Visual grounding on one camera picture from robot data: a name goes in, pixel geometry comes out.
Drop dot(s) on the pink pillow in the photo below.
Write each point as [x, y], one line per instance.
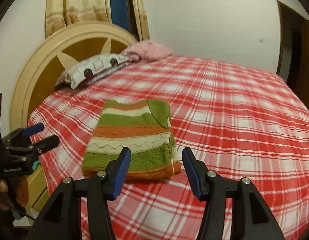
[147, 51]

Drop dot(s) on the dark window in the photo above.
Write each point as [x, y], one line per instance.
[122, 14]

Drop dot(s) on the right beige curtain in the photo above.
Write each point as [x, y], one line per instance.
[141, 19]

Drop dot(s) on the left beige curtain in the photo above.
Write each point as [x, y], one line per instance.
[62, 13]

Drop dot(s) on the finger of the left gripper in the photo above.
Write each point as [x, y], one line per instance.
[45, 144]
[31, 130]

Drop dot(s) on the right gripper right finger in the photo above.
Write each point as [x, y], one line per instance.
[251, 216]

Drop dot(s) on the cream wooden headboard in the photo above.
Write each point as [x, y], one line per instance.
[64, 57]

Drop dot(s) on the patterned white pillow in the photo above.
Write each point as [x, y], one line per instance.
[89, 69]

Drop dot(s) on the beige curtain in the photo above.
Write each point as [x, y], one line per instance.
[62, 13]
[141, 19]

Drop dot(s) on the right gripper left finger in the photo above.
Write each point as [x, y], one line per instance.
[60, 217]

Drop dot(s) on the red plaid bed sheet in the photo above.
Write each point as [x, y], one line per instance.
[241, 121]

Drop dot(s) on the green knit sweater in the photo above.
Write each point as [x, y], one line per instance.
[145, 128]

